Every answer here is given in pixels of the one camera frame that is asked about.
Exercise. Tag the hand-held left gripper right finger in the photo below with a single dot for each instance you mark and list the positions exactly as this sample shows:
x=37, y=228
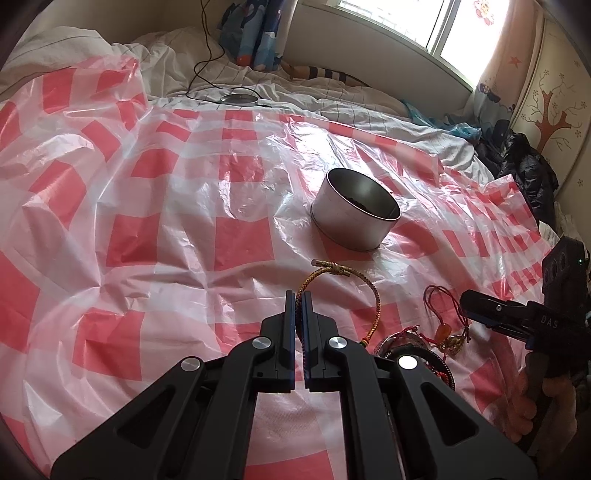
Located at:
x=307, y=325

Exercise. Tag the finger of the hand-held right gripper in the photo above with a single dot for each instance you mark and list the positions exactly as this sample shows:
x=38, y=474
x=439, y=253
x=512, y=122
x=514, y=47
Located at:
x=489, y=310

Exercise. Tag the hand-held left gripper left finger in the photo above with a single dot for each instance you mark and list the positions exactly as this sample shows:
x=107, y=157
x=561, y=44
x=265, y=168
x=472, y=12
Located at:
x=290, y=325

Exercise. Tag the round metal tin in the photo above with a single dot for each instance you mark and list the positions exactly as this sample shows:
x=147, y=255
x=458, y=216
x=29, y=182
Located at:
x=344, y=217

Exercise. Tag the person's right hand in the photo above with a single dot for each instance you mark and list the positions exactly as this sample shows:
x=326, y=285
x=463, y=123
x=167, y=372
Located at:
x=521, y=406

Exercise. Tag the black jacket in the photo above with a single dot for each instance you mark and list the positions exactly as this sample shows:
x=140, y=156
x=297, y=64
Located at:
x=531, y=170

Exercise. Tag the red and white checkered plastic sheet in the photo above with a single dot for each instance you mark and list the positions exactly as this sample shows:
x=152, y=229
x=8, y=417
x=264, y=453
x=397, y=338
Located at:
x=161, y=258

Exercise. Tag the wardrobe with tree decor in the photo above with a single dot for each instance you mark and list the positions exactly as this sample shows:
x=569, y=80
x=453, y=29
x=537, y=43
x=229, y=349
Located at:
x=561, y=106

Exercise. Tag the blue plastic bag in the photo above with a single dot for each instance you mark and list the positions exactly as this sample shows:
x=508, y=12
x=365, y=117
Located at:
x=461, y=130

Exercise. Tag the white bed sheet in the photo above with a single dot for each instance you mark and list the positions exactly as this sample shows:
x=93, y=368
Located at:
x=323, y=106

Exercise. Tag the pink curtain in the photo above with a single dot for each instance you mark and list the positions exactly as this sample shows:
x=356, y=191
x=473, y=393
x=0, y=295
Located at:
x=505, y=69

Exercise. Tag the round silver disc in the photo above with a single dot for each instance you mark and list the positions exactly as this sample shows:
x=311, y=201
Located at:
x=238, y=98

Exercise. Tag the striped cloth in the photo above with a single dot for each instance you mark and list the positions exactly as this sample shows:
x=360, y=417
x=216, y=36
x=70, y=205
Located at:
x=323, y=74

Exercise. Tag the blue patterned curtain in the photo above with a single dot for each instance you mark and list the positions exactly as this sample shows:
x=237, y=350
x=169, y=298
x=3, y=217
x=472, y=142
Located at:
x=251, y=32

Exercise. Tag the window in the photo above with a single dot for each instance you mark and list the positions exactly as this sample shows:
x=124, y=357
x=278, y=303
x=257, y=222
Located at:
x=415, y=23

